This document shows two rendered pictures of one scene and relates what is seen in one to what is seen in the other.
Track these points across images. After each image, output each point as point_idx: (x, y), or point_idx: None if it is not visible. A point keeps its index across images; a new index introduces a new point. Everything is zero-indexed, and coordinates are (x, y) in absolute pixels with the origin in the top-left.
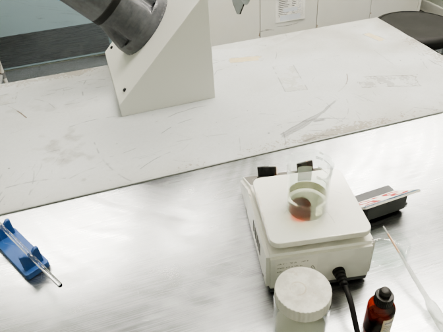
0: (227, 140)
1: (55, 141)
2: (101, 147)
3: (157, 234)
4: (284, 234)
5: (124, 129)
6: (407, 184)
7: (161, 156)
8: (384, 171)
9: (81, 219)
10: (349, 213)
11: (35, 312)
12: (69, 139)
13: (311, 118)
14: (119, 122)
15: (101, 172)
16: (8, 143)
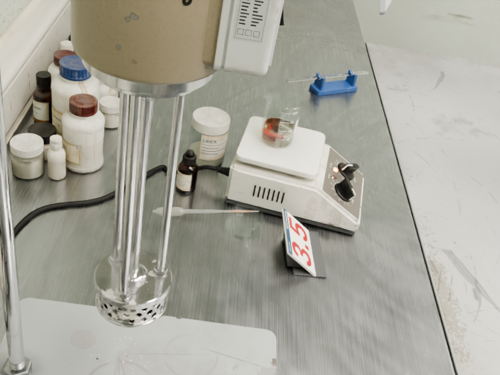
0: (446, 210)
1: (469, 123)
2: (453, 141)
3: (325, 136)
4: (257, 122)
5: (483, 159)
6: (322, 295)
7: (429, 166)
8: (351, 290)
9: (358, 114)
10: (259, 154)
11: (282, 85)
12: (471, 130)
13: (480, 289)
14: (498, 160)
15: (415, 133)
16: (471, 104)
